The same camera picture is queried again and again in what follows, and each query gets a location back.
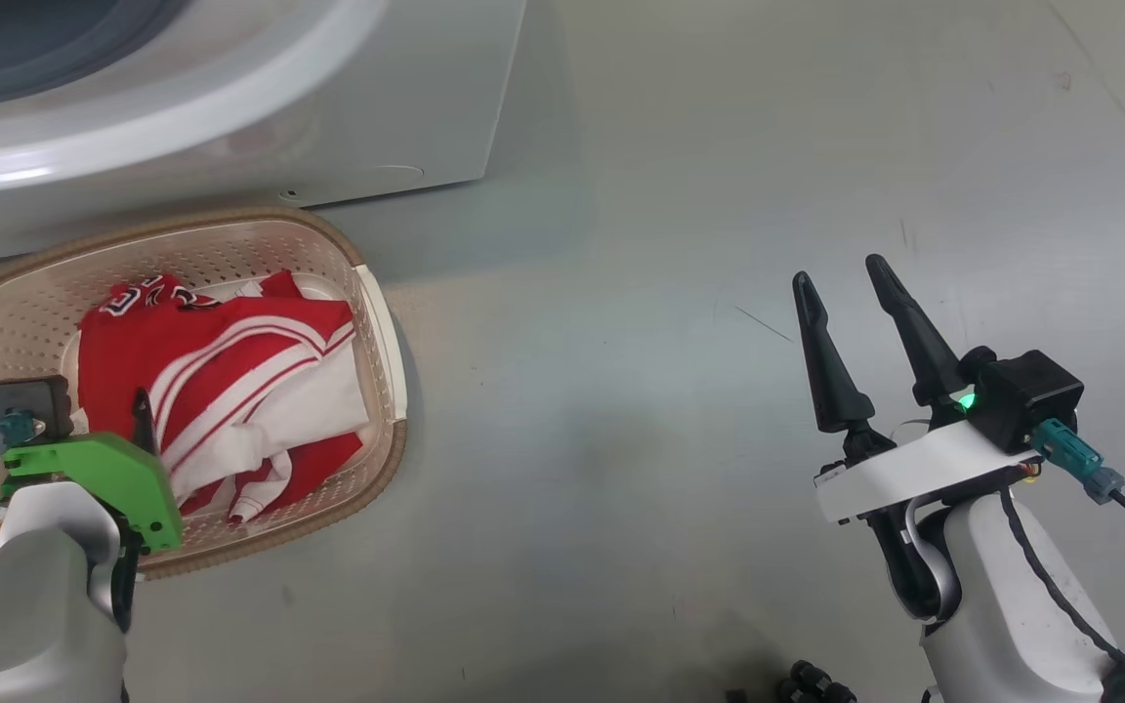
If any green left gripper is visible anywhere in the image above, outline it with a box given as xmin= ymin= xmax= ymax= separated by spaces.
xmin=1 ymin=389 xmax=185 ymax=555

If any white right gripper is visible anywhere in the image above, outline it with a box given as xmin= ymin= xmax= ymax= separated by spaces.
xmin=792 ymin=254 xmax=1042 ymax=528

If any red and white garment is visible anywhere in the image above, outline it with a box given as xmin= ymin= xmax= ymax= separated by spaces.
xmin=77 ymin=271 xmax=371 ymax=526

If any cream perforated laundry basket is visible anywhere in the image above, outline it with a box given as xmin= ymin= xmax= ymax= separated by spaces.
xmin=0 ymin=207 xmax=409 ymax=582

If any white front-load washing machine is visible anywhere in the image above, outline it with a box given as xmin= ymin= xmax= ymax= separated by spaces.
xmin=0 ymin=0 xmax=529 ymax=269

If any teal left camera cable connector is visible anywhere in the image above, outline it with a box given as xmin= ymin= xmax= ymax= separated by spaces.
xmin=0 ymin=410 xmax=46 ymax=514

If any teal camera cable connector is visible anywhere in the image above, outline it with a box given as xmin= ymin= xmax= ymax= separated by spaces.
xmin=1031 ymin=418 xmax=1125 ymax=553
xmin=0 ymin=410 xmax=46 ymax=514

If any teal right camera cable connector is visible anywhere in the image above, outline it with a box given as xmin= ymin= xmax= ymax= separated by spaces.
xmin=1031 ymin=418 xmax=1125 ymax=553

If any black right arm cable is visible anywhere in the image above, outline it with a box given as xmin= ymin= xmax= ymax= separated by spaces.
xmin=1000 ymin=488 xmax=1125 ymax=703

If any black corrugated cable conduit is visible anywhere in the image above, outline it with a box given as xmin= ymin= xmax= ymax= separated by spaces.
xmin=724 ymin=659 xmax=856 ymax=703

